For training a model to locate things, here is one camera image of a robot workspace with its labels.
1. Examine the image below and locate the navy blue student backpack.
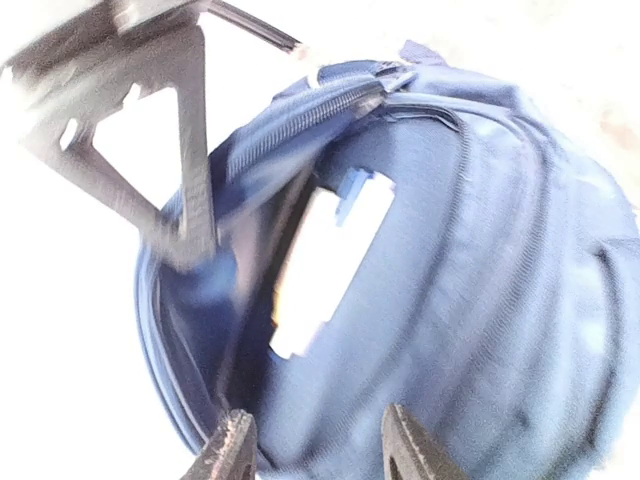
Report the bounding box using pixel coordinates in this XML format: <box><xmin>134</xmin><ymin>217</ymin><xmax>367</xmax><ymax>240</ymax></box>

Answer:
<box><xmin>135</xmin><ymin>42</ymin><xmax>639</xmax><ymax>479</ymax></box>

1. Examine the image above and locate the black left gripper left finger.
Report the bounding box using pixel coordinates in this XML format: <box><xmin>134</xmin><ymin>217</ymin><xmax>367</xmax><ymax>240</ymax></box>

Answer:
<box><xmin>181</xmin><ymin>409</ymin><xmax>257</xmax><ymax>480</ymax></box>

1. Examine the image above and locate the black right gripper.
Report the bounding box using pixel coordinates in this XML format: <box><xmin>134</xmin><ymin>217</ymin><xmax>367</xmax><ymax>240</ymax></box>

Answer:
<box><xmin>1</xmin><ymin>1</ymin><xmax>217</xmax><ymax>270</ymax></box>

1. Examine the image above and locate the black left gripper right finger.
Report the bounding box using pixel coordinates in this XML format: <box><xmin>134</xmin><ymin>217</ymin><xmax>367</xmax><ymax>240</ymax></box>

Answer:
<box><xmin>381</xmin><ymin>404</ymin><xmax>468</xmax><ymax>480</ymax></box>

